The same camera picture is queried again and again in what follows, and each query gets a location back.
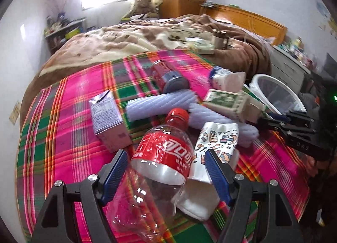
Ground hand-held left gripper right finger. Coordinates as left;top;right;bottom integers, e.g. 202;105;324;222
204;148;307;243

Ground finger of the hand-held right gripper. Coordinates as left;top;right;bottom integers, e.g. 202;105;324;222
266;110;293;124
259;117;289;131

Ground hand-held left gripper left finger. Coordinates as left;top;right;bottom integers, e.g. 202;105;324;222
31;149;128;243

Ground white plastic trash bin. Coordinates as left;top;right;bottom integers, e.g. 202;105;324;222
249;74;307;116

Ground printed white paper cup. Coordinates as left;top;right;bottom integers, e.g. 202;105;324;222
171;121;240;220

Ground clear plastic bottle red label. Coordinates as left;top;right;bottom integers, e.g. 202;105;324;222
105;108;197;239

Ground green white carton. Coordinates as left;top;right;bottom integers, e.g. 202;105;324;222
204;89;266;124

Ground purple drink carton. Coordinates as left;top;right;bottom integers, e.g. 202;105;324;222
88;91;133;153

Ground white pink tissue packet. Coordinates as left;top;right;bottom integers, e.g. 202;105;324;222
209;66;246;92

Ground red drink can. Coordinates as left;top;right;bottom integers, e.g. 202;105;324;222
150;60;189;94

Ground person's right hand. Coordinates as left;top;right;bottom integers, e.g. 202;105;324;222
307;157;323;178

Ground white nightstand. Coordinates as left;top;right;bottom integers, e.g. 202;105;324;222
269;44;312;88

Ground pink green plaid blanket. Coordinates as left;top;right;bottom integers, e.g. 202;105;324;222
14;50;311;243

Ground cluster of small bottles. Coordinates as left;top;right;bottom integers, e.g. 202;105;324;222
279;36;316;67

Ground lilac bed sheet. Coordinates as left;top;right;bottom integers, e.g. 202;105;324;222
237;31;275;46

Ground brown thermos mug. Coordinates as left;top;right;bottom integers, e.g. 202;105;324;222
212;29;233;49

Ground wooden bed headboard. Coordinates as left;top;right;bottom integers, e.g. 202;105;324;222
199;4;287;46

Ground pale green tissue pack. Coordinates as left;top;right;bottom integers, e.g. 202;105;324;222
186;37;215;54

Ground brown beige blanket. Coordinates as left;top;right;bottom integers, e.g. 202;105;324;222
20;14;273;128

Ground brown teddy bear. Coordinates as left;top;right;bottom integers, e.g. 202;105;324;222
130;0;160;20

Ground cartoon girl wall sticker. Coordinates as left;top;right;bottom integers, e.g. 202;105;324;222
325;18;337;33

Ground wall socket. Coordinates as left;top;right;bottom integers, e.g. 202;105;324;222
9;101;21;124

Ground blue leaf wall stickers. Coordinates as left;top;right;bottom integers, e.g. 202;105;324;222
316;0;329;17

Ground cluttered wall shelf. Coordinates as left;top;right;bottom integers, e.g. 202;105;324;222
43;17;87;55

